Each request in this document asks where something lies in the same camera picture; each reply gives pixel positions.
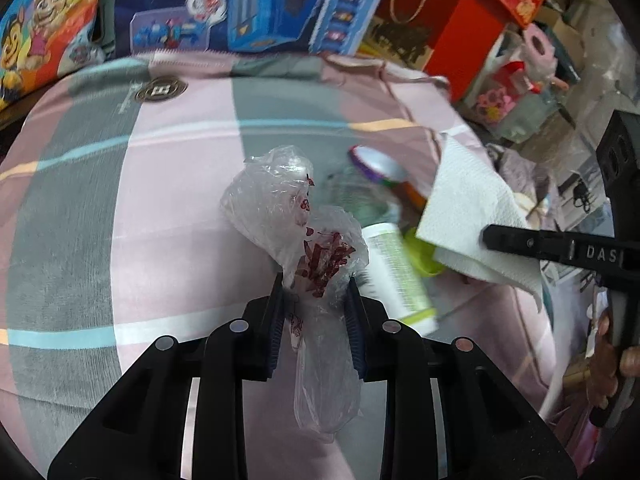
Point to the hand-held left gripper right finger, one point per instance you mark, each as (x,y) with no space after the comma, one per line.
(355,332)

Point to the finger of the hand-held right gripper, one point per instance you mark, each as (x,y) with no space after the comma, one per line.
(525,243)

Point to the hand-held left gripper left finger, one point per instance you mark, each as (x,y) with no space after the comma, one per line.
(276,325)

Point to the white paper towel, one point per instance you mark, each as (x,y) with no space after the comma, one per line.
(465,200)

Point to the white green plastic bottle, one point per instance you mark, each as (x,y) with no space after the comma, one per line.
(395,270)

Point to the clear plastic bag red print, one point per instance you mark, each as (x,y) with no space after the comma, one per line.
(280,200)

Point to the person's right hand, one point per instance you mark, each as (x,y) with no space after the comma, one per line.
(605,375)

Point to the folded grey quilt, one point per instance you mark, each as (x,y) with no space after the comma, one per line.
(515,170)

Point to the yellow green plastic lid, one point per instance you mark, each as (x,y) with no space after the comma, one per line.
(422,256)

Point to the clear plastic storage bin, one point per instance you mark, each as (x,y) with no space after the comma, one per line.
(530,110)

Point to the white purple rimmed lid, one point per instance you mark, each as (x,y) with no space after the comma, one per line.
(377,162)

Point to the pink tape roll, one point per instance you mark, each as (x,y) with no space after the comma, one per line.
(539,44)

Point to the orange red gift bag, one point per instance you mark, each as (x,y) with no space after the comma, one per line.
(450,35)

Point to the large blue toy box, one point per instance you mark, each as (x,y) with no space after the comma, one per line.
(260,5)

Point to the cartoon dog toy box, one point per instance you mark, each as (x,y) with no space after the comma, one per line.
(45,25)

